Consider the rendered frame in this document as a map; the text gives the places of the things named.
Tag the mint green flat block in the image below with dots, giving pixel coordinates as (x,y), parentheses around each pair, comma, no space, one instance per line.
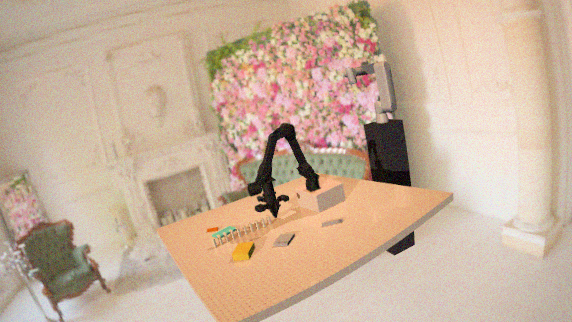
(226,230)

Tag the yellow rectangular block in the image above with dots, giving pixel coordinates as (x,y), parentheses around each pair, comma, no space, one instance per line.
(243,251)

